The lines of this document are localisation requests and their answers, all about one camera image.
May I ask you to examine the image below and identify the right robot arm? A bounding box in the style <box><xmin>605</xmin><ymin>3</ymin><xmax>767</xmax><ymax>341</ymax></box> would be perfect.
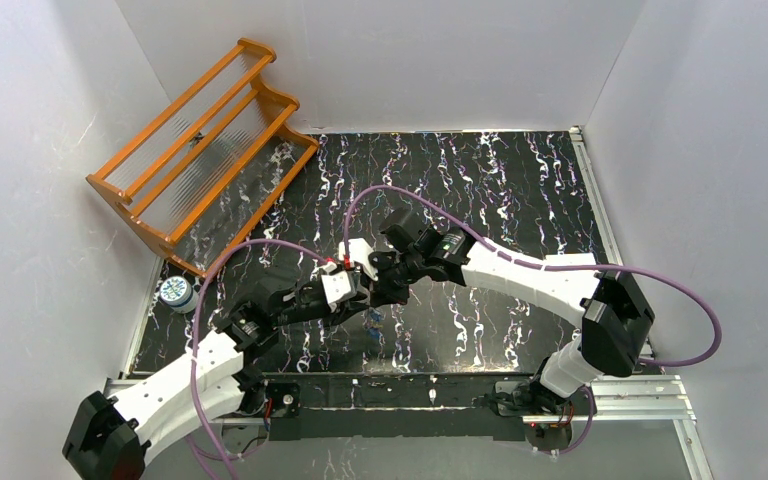
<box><xmin>343</xmin><ymin>208</ymin><xmax>655</xmax><ymax>405</ymax></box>

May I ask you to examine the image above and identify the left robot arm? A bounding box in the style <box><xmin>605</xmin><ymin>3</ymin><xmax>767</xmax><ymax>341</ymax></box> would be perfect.
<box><xmin>62</xmin><ymin>272</ymin><xmax>370</xmax><ymax>479</ymax></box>

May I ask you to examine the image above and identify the blue tag on plate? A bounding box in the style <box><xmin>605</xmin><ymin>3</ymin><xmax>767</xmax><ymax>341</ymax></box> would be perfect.
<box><xmin>366</xmin><ymin>310</ymin><xmax>383</xmax><ymax>340</ymax></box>

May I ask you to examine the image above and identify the small patterned round jar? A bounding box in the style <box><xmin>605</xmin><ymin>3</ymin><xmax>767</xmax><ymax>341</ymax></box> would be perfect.
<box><xmin>158</xmin><ymin>276</ymin><xmax>198</xmax><ymax>314</ymax></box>

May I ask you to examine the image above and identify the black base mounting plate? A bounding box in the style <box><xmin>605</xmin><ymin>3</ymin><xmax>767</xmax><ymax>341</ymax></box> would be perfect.
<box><xmin>217</xmin><ymin>373</ymin><xmax>588</xmax><ymax>450</ymax></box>

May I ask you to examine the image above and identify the orange wooden rack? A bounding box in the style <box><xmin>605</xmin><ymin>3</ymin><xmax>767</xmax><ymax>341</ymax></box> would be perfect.
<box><xmin>86</xmin><ymin>38</ymin><xmax>319</xmax><ymax>276</ymax></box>

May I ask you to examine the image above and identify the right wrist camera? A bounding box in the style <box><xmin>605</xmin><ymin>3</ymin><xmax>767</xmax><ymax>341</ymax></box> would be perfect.
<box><xmin>338</xmin><ymin>238</ymin><xmax>378</xmax><ymax>281</ymax></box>

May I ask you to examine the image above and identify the aluminium frame rail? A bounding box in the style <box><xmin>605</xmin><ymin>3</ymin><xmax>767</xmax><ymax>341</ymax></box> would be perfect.
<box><xmin>90</xmin><ymin>371</ymin><xmax>712</xmax><ymax>479</ymax></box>

